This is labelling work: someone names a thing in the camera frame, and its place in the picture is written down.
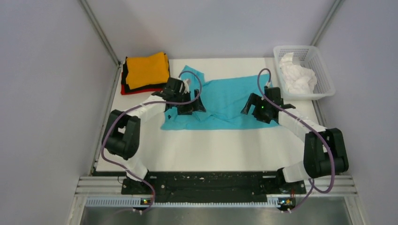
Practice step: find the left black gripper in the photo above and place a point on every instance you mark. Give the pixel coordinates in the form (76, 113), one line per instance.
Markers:
(196, 106)

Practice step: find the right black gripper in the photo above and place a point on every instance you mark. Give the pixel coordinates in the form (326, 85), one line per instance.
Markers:
(255, 99)

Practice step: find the teal polo shirt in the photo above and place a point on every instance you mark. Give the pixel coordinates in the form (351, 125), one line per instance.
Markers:
(223, 100)

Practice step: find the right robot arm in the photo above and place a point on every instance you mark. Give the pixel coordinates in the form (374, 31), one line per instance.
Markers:
(324, 148)

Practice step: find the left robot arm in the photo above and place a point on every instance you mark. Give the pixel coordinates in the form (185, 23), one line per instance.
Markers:
(121, 139)

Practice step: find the white crumpled shirt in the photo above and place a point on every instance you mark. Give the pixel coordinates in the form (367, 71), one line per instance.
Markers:
(298, 79)

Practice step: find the orange folded shirt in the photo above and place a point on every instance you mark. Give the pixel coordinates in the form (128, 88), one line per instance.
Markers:
(147, 70)

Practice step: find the white plastic basket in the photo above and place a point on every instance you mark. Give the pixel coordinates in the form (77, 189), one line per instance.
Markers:
(308, 57)

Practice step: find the red folded shirt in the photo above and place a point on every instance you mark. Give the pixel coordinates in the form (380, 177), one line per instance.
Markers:
(125, 89)

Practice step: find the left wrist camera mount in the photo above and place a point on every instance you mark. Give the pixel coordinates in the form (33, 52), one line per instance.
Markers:
(187, 83)

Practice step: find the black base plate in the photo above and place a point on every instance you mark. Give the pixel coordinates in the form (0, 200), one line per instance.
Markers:
(211, 187)

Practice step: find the white cable duct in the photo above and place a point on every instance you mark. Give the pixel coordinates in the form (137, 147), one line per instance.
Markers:
(139, 203)

